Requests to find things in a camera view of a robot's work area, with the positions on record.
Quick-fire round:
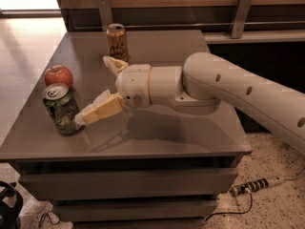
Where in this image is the red apple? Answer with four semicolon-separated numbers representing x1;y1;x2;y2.
44;65;73;88

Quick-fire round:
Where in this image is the bottom grey drawer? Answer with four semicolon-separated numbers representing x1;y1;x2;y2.
74;219;204;229

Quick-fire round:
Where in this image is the grey drawer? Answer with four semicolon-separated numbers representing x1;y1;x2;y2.
53;200;216;221
21;168;237;200
74;219;204;229

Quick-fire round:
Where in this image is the wooden wall counter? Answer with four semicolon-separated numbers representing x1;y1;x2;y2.
57;0;305;44

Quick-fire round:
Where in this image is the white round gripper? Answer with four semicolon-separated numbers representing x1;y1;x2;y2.
74;56;152;125

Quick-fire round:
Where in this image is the green soda can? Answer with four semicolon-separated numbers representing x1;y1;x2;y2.
42;83;82;135

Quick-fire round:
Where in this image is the top grey drawer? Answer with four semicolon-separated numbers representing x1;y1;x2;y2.
21;168;237;200

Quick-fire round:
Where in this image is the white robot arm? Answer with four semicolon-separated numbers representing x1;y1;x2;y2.
74;52;305;154

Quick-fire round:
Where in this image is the metal bracket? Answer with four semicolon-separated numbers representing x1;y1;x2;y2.
231;0;253;39
97;0;113;31

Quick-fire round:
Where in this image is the middle grey drawer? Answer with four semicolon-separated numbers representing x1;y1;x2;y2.
53;200;216;221

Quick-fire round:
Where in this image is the thin metal rail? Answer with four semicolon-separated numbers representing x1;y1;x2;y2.
74;20;305;31

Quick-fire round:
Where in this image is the grey drawer cabinet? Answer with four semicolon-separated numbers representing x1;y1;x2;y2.
0;29;253;229

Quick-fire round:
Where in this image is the black object at left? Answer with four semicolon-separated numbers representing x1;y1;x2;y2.
0;181;23;229

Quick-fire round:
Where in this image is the black power cable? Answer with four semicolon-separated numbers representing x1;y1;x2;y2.
204;191;254;222

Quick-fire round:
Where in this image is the left metal bracket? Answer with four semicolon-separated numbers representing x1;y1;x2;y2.
97;0;113;31

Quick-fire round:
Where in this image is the right metal bracket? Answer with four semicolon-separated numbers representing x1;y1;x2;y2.
231;0;253;39

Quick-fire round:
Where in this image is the white power strip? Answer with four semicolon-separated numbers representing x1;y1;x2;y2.
230;177;284;197

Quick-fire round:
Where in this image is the orange LaCroix can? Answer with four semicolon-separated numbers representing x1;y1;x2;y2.
107;23;129;61

